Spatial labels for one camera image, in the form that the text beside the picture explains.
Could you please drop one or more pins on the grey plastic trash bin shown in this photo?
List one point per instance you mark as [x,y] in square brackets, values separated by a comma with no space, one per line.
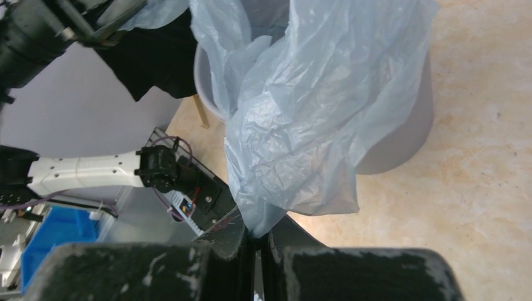
[310,85]

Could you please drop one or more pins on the blue plastic storage crate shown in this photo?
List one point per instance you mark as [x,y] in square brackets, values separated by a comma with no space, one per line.
[60,226]

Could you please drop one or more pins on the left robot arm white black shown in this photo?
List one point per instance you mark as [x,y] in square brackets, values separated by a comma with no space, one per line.
[33,35]

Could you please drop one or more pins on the light blue plastic trash bag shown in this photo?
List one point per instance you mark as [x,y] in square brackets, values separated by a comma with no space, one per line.
[264,199]

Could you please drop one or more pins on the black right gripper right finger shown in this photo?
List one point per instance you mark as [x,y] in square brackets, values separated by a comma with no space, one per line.
[298,267]

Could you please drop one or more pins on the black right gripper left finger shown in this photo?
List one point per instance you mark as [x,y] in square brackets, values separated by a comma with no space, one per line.
[218,265]

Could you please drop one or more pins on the black cloth garment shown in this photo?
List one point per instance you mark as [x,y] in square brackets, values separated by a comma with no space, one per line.
[163,58]

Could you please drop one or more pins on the wooden clothes rack frame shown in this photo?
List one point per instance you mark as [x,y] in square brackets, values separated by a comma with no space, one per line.
[201,112]

